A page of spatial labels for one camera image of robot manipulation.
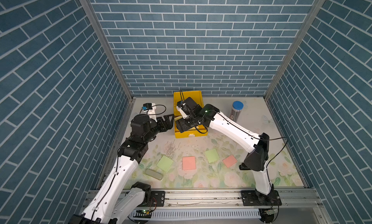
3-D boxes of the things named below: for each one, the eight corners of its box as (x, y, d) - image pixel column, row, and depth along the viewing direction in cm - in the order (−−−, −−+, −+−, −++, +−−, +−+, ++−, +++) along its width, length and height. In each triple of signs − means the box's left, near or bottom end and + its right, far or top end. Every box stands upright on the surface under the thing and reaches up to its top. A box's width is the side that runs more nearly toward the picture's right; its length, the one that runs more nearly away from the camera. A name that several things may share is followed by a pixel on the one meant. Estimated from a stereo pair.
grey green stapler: (145, 174, 83) (144, 172, 81) (148, 169, 85) (147, 168, 83) (161, 180, 81) (160, 179, 79) (163, 175, 83) (162, 174, 81)
